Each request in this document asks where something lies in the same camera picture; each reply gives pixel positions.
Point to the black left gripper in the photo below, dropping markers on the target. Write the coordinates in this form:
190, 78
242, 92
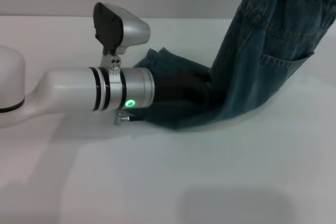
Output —
178, 87

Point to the blue denim shorts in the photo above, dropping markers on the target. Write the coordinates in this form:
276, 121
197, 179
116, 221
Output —
262, 64

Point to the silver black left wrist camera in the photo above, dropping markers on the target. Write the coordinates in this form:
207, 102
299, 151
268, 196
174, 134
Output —
118, 27

